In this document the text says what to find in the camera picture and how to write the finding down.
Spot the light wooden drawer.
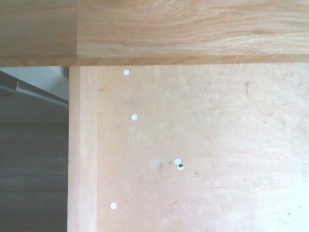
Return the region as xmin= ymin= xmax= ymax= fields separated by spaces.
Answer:
xmin=67 ymin=62 xmax=309 ymax=232

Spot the grey cabinet front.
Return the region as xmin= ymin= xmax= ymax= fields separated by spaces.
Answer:
xmin=0 ymin=66 xmax=70 ymax=126

